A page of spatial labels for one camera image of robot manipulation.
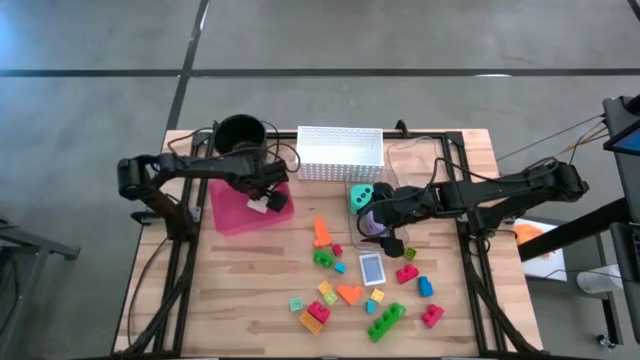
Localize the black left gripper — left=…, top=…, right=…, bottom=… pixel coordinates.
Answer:
left=234, top=158, right=291, bottom=214

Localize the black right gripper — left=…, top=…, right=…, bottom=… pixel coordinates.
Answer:
left=359, top=181, right=406, bottom=259

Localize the purple foam die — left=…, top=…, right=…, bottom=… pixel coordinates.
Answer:
left=359, top=209, right=390, bottom=239

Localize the orange playing card box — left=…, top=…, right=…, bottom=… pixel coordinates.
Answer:
left=246, top=196, right=272, bottom=215

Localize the teal foam die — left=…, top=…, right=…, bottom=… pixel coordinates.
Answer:
left=349, top=183, right=375, bottom=216

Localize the red toy building block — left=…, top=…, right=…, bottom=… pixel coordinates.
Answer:
left=421, top=303, right=446, bottom=329
left=306, top=301, right=332, bottom=325
left=396, top=263, right=421, bottom=285

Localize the orange triangular toy block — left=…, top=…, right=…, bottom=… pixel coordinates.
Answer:
left=335, top=284, right=365, bottom=307

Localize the long green toy block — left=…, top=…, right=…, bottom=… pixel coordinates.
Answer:
left=367, top=302, right=408, bottom=344

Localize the clear plastic bin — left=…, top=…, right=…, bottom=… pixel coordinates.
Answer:
left=344, top=175, right=411, bottom=252
left=385, top=135, right=451, bottom=201

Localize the pink translucent tray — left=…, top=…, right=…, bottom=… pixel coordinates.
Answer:
left=208, top=178, right=296, bottom=236

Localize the blue playing card box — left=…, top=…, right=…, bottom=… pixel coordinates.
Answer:
left=358, top=252, right=387, bottom=287

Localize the white perforated basket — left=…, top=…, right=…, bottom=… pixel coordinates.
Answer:
left=294, top=125, right=385, bottom=182

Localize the black round pot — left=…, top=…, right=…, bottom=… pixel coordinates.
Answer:
left=213, top=113, right=269, bottom=162

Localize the large yellow toy block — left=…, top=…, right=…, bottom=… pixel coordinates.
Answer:
left=299, top=310, right=325, bottom=336

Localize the white paper sheet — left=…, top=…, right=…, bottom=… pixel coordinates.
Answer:
left=512, top=218, right=570, bottom=282

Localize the black metal bar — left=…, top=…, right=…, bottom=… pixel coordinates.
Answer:
left=517, top=197, right=632, bottom=263

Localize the white rounded object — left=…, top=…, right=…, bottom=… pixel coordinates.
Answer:
left=576, top=263, right=624, bottom=296

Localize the grey metal table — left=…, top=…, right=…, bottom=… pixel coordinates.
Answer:
left=0, top=214, right=81, bottom=360

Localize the dark grey equipment cart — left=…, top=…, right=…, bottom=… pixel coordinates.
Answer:
left=608, top=149, right=640, bottom=296

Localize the caster wheel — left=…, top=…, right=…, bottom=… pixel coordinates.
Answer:
left=596, top=331, right=620, bottom=351

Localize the laptop with blue screen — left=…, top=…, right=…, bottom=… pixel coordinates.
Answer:
left=602, top=94, right=640, bottom=156

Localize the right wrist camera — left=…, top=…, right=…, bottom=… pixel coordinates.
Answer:
left=394, top=185, right=437, bottom=227

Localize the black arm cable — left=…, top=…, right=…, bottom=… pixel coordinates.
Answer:
left=166, top=127, right=216, bottom=157
left=126, top=237, right=170, bottom=347

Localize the tan cable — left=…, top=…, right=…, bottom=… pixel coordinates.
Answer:
left=496, top=113, right=610, bottom=169

